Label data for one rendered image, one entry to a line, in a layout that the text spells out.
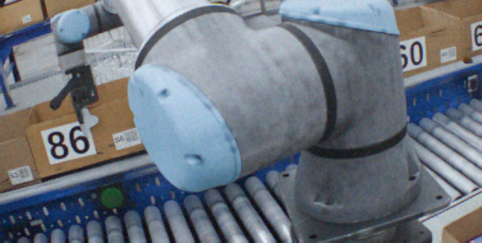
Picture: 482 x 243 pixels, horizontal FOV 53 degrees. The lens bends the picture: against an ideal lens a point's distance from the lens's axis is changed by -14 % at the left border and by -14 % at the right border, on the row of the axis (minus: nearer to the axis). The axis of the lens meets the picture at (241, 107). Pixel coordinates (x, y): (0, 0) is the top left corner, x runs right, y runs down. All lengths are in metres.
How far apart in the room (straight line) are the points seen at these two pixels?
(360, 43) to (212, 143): 0.21
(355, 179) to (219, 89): 0.23
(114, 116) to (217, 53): 1.06
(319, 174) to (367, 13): 0.22
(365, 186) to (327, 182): 0.05
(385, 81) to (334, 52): 0.08
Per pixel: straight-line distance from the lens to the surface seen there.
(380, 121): 0.67
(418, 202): 0.73
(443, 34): 1.97
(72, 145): 1.64
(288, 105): 0.57
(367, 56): 0.63
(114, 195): 1.63
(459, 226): 1.24
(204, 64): 0.56
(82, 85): 1.60
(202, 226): 1.51
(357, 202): 0.69
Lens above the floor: 1.57
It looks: 22 degrees down
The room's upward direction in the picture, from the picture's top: 11 degrees counter-clockwise
